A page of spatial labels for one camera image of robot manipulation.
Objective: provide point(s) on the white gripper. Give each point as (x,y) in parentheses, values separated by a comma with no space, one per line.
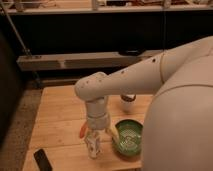
(98,117)

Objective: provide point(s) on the small clear plastic bottle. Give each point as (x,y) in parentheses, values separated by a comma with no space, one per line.
(92,140)

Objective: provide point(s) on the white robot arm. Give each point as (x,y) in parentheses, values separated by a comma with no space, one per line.
(178,126)

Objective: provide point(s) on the orange carrot toy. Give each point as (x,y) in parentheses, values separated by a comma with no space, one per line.
(81,133)

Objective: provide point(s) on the green bowl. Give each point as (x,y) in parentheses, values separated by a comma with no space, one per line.
(130,132)

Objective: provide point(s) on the white cup with sponge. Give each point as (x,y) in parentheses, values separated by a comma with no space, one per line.
(127,102)

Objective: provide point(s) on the wooden table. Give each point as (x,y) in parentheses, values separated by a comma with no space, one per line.
(58,122)

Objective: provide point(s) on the black phone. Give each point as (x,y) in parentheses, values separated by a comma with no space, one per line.
(42,160)

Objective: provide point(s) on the long wooden shelf bench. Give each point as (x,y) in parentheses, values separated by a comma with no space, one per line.
(80,60)

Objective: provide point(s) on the black object on shelf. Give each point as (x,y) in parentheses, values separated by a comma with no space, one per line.
(131,52)

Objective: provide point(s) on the metal diagonal pole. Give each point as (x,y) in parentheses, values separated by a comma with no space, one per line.
(21,31)

